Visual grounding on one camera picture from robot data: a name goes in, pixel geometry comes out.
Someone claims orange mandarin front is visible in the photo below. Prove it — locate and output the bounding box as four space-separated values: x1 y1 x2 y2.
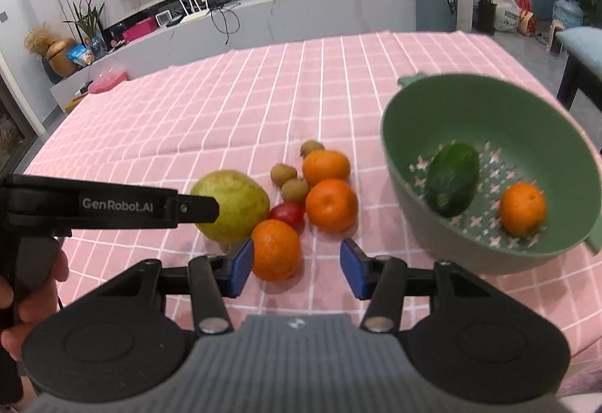
251 219 302 282

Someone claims orange mandarin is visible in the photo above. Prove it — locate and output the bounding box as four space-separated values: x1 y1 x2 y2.
251 219 302 282
302 150 351 187
305 178 359 233
499 181 547 239

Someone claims yellow green pear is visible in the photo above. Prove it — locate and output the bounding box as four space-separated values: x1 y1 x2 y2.
191 169 271 244

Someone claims red tomato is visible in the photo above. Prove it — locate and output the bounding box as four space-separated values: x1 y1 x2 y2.
268 201 305 233

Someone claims brown kiwi fruit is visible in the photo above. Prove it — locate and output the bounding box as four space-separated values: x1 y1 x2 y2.
300 140 324 159
269 163 297 187
281 178 311 206

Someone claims green cucumber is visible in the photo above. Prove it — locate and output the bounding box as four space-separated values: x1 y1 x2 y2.
423 143 480 218

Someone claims person's left hand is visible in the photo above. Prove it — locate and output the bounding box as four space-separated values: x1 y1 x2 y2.
1 250 69 361

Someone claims green colander bowl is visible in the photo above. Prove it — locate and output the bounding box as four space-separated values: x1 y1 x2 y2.
381 73 601 274

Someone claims orange mandarin in bowl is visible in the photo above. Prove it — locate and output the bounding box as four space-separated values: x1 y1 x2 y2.
499 181 547 239

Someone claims pink checkered tablecloth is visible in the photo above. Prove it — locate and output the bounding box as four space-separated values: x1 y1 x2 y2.
27 32 601 364

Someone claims white wifi router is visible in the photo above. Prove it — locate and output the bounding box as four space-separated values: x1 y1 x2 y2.
179 0 210 23

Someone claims white tv console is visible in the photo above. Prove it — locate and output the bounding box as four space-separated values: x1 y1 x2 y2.
49 0 476 113

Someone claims light blue cushioned bench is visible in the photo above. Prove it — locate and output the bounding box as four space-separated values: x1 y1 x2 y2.
556 27 602 110

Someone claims grey pedal trash bin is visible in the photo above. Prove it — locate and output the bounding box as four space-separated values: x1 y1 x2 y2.
415 0 457 33

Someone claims white plastic bag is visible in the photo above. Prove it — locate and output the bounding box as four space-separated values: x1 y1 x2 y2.
494 0 521 33

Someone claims blue water jug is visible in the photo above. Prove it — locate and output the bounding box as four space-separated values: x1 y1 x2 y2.
552 0 584 29

